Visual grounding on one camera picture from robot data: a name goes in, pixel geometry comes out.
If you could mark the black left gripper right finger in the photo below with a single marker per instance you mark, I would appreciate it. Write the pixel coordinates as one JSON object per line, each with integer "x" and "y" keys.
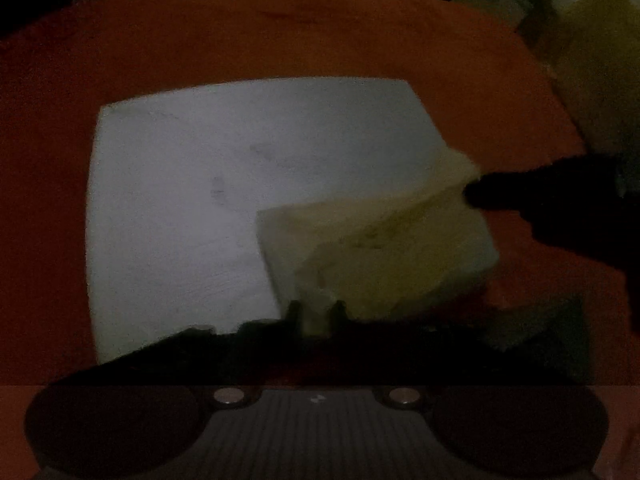
{"x": 505, "y": 392}

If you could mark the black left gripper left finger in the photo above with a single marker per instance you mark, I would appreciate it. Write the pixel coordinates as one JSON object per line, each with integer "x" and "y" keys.
{"x": 136, "y": 413}

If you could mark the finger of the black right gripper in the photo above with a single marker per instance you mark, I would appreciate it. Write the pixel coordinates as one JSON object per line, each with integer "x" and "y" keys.
{"x": 586, "y": 204}

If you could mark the red cloth table cover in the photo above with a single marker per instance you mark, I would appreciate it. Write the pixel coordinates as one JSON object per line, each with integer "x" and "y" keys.
{"x": 485, "y": 92}

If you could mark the white paper sheet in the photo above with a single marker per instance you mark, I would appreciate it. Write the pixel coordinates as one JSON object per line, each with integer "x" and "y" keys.
{"x": 177, "y": 178}

